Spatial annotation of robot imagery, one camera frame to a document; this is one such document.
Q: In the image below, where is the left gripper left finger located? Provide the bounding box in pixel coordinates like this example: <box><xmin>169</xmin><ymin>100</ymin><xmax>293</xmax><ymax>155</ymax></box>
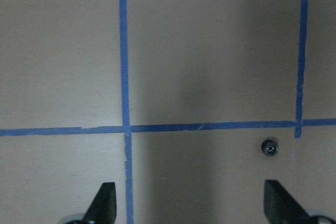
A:
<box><xmin>83</xmin><ymin>182</ymin><xmax>117</xmax><ymax>224</ymax></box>

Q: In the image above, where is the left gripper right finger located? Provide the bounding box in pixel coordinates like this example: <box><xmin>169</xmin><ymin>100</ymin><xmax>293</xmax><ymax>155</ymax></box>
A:
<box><xmin>264</xmin><ymin>180</ymin><xmax>310</xmax><ymax>224</ymax></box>

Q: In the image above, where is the small black bevel gear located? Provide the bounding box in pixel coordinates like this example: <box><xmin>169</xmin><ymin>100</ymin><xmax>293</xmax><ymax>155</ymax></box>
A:
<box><xmin>261</xmin><ymin>139</ymin><xmax>279</xmax><ymax>156</ymax></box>

